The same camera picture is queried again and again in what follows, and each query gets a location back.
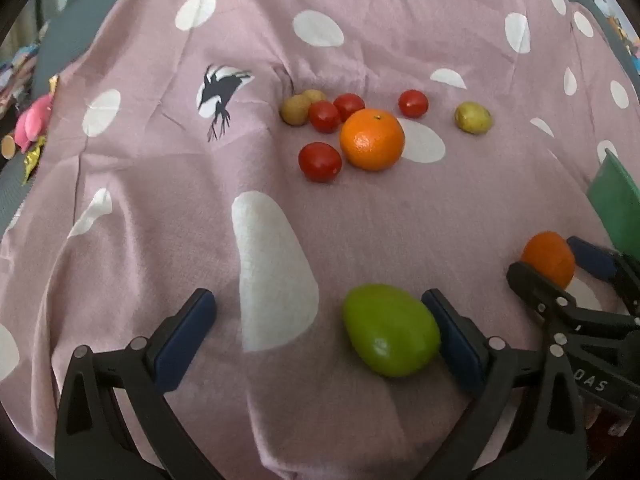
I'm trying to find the yellow-green jujube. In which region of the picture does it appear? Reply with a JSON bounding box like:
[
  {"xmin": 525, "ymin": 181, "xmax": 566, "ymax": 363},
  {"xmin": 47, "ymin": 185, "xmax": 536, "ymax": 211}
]
[{"xmin": 454, "ymin": 101, "xmax": 494, "ymax": 135}]

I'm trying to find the gold foil wrapper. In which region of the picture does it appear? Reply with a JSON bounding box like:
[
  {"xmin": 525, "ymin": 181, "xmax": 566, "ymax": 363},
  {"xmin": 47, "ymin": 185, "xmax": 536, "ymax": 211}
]
[{"xmin": 22, "ymin": 135, "xmax": 48, "ymax": 186}]

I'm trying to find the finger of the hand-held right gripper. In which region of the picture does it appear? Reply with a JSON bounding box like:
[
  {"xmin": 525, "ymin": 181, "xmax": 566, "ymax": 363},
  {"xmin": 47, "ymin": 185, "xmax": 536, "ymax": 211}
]
[
  {"xmin": 506, "ymin": 261, "xmax": 577, "ymax": 327},
  {"xmin": 566, "ymin": 235, "xmax": 640, "ymax": 317}
]

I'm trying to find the green plastic bowl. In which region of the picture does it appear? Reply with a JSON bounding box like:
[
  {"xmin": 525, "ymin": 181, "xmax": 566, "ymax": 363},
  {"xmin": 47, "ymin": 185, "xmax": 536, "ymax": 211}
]
[{"xmin": 586, "ymin": 149, "xmax": 640, "ymax": 256}]

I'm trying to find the red cherry tomato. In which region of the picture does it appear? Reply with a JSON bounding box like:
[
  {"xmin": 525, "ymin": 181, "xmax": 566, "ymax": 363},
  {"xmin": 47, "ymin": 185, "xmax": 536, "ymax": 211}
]
[
  {"xmin": 308, "ymin": 100, "xmax": 342, "ymax": 134},
  {"xmin": 398, "ymin": 89, "xmax": 429, "ymax": 119},
  {"xmin": 333, "ymin": 93, "xmax": 366, "ymax": 122},
  {"xmin": 298, "ymin": 142, "xmax": 343, "ymax": 183}
]

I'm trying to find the green avocado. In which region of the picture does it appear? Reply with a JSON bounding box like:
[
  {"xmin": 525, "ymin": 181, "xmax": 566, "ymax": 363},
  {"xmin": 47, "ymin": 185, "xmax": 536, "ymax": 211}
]
[{"xmin": 342, "ymin": 283, "xmax": 442, "ymax": 378}]

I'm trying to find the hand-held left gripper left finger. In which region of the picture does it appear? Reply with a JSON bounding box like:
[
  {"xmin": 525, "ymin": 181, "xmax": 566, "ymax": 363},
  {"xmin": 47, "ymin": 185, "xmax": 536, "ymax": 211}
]
[{"xmin": 54, "ymin": 288, "xmax": 226, "ymax": 480}]

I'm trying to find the large orange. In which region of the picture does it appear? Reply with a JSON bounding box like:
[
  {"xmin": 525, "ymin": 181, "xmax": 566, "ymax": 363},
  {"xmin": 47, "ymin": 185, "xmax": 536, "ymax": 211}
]
[{"xmin": 340, "ymin": 108, "xmax": 406, "ymax": 172}]

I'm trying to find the pink plush toy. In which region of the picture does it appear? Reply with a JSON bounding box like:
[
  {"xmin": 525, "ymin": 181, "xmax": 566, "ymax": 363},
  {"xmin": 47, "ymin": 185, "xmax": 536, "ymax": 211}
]
[{"xmin": 14, "ymin": 94, "xmax": 55, "ymax": 153}]

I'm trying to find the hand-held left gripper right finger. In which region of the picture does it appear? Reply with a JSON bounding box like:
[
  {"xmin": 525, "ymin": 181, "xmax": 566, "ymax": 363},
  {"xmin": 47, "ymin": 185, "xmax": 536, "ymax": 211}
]
[{"xmin": 415, "ymin": 288, "xmax": 589, "ymax": 480}]

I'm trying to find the small orange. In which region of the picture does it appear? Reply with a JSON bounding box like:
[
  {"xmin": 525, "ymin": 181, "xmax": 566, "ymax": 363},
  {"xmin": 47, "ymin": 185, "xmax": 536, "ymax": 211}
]
[{"xmin": 521, "ymin": 231, "xmax": 577, "ymax": 291}]

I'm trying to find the pink polka-dot blanket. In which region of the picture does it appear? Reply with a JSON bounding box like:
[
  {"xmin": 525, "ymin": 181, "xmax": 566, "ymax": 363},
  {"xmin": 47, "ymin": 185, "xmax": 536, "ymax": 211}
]
[{"xmin": 0, "ymin": 0, "xmax": 640, "ymax": 480}]

